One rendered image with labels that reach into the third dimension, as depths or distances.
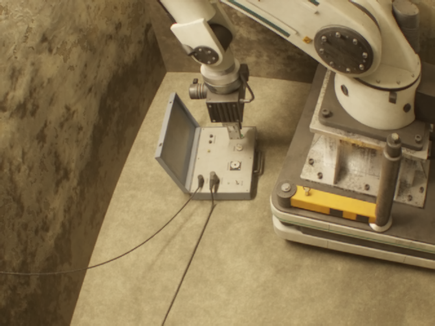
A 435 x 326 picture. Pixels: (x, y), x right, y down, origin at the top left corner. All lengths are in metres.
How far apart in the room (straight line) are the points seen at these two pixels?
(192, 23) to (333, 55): 0.58
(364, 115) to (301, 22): 0.46
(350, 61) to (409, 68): 0.29
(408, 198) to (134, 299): 1.29
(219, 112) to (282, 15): 0.77
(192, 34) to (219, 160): 0.80
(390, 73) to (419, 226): 0.65
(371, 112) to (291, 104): 1.04
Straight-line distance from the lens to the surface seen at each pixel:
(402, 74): 1.78
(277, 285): 2.23
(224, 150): 2.58
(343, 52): 1.61
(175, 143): 2.48
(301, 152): 2.18
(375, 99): 1.79
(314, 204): 1.97
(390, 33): 1.75
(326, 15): 1.54
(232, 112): 2.22
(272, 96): 2.85
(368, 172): 2.07
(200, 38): 1.97
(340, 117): 1.90
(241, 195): 2.43
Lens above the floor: 2.04
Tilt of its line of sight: 52 degrees down
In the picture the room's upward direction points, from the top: 16 degrees counter-clockwise
